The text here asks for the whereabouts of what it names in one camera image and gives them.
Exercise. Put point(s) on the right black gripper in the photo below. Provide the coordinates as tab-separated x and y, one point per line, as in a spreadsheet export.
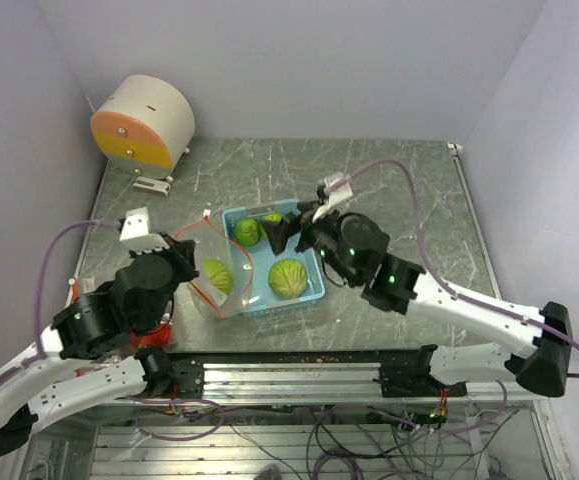
279	232

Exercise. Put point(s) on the green cabbage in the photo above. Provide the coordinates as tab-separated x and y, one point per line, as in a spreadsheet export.
287	278
219	275

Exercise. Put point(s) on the red orange bell pepper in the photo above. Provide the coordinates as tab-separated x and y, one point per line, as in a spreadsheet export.
160	337

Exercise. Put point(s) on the clear zip bag orange zipper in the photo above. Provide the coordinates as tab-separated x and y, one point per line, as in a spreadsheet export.
104	320

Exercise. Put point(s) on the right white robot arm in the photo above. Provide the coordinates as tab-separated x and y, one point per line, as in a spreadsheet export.
529	345

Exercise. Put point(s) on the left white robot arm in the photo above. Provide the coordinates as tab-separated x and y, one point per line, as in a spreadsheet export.
34	395

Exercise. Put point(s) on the green custard apple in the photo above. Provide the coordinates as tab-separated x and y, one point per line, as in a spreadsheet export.
273	217

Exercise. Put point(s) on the small green fruit back left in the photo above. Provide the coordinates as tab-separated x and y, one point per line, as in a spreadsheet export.
247	232

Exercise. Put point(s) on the light blue plastic basket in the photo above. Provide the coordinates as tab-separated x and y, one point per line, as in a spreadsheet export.
253	263

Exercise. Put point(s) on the white round drawer box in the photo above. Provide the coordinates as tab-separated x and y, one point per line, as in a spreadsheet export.
144	127

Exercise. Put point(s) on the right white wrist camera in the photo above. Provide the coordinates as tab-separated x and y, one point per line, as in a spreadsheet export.
333	191

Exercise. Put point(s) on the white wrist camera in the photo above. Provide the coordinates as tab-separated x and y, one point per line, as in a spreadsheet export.
333	191
138	235

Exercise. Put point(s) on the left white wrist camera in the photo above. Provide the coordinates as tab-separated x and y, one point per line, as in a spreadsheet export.
138	235

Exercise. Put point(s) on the aluminium rail frame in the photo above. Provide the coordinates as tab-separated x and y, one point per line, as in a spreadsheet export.
344	415

